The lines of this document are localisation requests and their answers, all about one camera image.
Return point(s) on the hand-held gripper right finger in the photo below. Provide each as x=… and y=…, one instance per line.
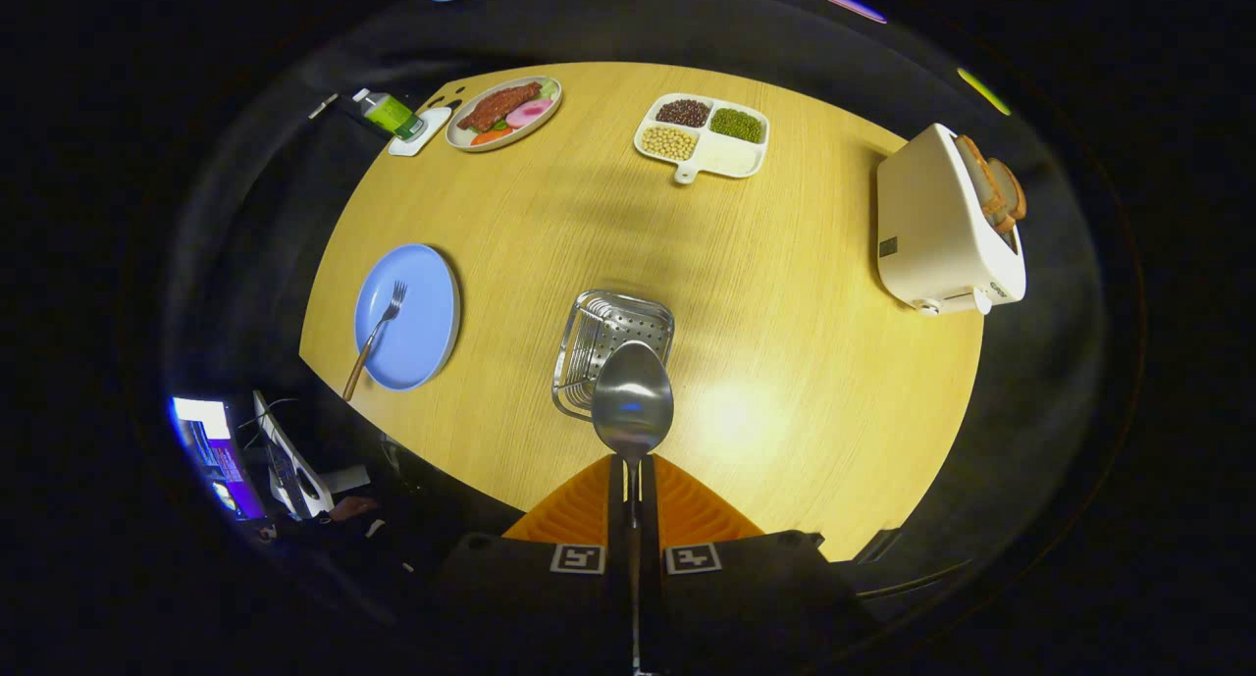
x=650, y=519

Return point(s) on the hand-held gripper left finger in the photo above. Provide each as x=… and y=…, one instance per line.
x=618, y=519

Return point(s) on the blue plate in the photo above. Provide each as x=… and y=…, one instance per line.
x=422, y=333

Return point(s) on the white divided dish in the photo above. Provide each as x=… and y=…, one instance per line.
x=685, y=174

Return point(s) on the yellow soybeans pile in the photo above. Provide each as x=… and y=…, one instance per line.
x=668, y=142

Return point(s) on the beige food plate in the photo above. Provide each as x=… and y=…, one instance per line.
x=535, y=130

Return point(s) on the orange carrot slice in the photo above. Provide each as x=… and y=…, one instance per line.
x=491, y=136

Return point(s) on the green mung beans pile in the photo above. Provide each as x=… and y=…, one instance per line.
x=736, y=124

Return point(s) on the dark red beans pile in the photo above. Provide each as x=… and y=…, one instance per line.
x=683, y=113

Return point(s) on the white toaster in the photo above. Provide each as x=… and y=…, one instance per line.
x=932, y=225

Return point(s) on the lit computer monitor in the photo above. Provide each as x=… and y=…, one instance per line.
x=211, y=441

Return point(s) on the pink ham slice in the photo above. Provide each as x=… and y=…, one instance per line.
x=530, y=113

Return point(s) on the white coaster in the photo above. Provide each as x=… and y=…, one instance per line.
x=422, y=141

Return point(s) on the brown meat steak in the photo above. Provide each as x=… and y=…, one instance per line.
x=496, y=107

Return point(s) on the green label drink bottle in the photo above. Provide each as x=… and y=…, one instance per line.
x=391, y=113

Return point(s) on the toast bread slice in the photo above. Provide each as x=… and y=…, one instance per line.
x=981, y=181
x=1013, y=197

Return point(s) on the silver metal clip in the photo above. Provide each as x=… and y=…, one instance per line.
x=323, y=106

